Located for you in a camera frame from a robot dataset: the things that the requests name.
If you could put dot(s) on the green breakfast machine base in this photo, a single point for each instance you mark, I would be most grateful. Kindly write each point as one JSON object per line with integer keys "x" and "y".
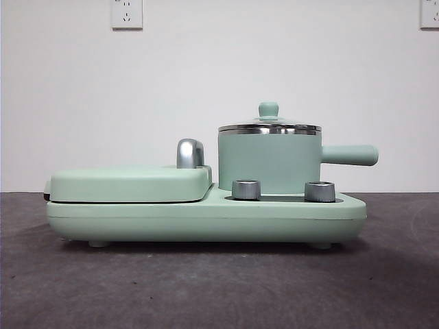
{"x": 205, "y": 219}

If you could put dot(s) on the white wall socket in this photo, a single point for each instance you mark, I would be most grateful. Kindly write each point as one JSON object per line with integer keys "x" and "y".
{"x": 126, "y": 13}
{"x": 430, "y": 13}

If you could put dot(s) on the silver control knob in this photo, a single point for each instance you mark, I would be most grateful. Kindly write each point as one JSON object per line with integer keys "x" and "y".
{"x": 245, "y": 189}
{"x": 319, "y": 191}

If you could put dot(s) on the glass lid with green knob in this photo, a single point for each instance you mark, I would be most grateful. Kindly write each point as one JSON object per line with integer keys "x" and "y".
{"x": 268, "y": 109}

